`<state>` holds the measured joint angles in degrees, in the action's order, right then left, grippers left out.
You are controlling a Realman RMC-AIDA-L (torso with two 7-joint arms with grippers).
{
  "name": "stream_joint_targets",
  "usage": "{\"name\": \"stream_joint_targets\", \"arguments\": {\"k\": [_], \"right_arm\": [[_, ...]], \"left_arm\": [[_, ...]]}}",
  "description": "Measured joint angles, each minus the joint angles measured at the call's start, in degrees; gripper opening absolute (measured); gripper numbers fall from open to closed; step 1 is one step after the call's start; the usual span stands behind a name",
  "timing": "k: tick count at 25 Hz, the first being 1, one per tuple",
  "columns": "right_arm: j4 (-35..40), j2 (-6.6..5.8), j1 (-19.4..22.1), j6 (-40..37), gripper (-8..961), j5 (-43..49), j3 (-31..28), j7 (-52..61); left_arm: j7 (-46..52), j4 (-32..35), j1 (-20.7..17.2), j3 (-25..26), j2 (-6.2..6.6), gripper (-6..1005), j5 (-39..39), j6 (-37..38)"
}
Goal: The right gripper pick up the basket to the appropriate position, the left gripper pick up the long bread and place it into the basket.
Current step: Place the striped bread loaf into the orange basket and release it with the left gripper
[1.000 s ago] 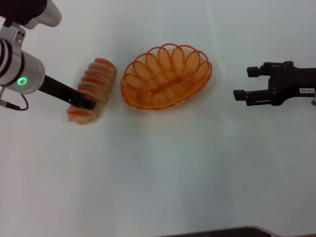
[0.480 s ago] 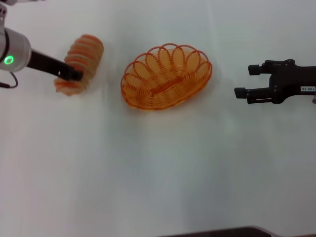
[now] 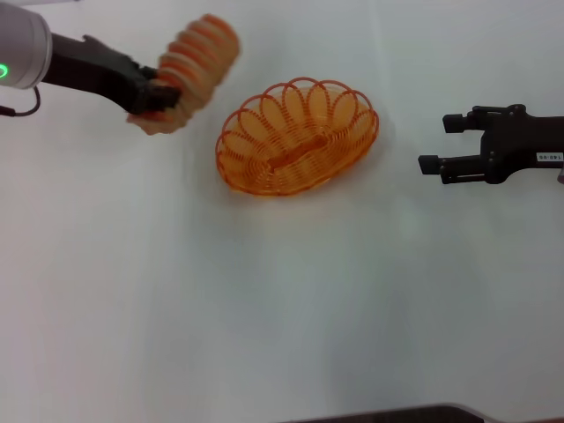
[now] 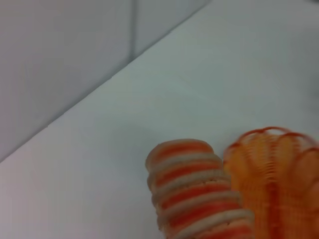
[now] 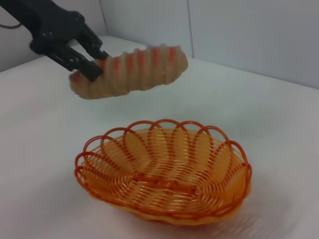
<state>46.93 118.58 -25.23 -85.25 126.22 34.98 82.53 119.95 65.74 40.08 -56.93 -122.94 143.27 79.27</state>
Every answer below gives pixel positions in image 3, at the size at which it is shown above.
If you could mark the orange plastic woven basket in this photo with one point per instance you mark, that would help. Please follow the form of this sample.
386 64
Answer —
295 154

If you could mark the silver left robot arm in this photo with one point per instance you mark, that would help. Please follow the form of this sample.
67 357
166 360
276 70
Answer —
22 48

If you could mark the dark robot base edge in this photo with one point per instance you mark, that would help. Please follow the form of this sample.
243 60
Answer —
396 414

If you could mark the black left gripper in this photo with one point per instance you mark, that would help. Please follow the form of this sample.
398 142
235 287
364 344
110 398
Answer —
97 72

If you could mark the orange striped bread loaf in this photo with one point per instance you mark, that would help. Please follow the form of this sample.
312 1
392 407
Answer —
198 57

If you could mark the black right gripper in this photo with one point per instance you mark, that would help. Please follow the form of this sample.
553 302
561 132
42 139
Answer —
524 143

